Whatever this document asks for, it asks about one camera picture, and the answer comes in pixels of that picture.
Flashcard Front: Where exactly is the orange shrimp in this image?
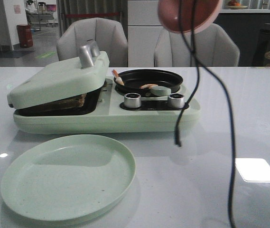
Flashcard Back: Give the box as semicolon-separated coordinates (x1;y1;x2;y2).
112;69;124;86
139;84;158;89

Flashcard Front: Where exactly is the bread slice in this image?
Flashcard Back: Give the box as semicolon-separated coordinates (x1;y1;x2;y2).
28;94;87;112

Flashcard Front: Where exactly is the breakfast maker hinged lid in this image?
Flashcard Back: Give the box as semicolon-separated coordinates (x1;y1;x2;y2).
7;51;109;109

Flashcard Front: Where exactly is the pink bowl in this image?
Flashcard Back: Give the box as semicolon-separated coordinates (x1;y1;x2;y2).
158;0;223;33

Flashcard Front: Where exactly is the green breakfast maker base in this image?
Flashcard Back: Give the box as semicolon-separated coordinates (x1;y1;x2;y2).
12;76;201;134

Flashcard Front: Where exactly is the left silver control knob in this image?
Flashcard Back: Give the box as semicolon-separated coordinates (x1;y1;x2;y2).
123;93;141;109

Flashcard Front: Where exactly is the silver control knob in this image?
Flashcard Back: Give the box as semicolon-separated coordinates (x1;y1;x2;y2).
123;93;141;109
167;93;185;109

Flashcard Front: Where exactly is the black round frying pan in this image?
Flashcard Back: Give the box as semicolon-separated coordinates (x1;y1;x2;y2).
114;69;183;97

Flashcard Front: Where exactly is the right silver control knob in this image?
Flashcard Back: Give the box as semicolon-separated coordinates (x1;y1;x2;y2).
167;93;185;109

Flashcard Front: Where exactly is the left grey upholstered chair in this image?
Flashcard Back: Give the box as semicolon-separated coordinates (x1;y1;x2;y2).
56;18;128;67

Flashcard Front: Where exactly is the grey upholstered chair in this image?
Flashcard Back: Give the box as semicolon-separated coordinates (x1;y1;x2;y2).
154;24;240;67
56;18;128;67

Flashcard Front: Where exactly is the white refrigerator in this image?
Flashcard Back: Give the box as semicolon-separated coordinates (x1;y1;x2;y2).
127;0;162;67

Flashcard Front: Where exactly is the light green round plate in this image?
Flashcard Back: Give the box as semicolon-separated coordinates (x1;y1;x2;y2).
1;134;136;225

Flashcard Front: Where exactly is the right grey upholstered chair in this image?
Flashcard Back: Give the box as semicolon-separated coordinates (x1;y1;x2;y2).
154;24;240;67

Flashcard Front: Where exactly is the red trash bin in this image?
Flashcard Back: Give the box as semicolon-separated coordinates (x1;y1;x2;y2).
17;24;33;48

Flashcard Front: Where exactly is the fruit plate on counter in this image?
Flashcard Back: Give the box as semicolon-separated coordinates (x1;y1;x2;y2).
226;0;248;10

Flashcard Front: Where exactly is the dark kitchen counter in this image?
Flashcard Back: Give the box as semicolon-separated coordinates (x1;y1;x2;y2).
215;9;270;67

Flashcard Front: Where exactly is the black cable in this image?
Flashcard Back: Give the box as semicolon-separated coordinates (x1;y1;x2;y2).
174;0;201;147
178;0;237;228

